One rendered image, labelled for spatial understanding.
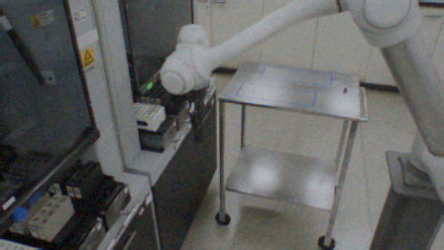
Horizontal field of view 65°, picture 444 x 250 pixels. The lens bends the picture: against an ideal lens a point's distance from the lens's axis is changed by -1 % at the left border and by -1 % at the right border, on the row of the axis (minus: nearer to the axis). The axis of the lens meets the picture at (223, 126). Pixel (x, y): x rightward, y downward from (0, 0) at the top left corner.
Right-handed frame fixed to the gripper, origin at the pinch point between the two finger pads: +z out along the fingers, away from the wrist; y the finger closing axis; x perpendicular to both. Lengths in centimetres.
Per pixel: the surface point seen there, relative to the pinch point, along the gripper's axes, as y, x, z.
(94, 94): 28.3, -20.9, -28.3
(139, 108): -2.4, -25.2, -6.2
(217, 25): -229, -58, 28
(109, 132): 25.2, -20.9, -13.2
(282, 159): -61, 29, 52
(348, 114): -26, 55, -2
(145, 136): 6.5, -19.3, 0.2
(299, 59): -228, 26, 55
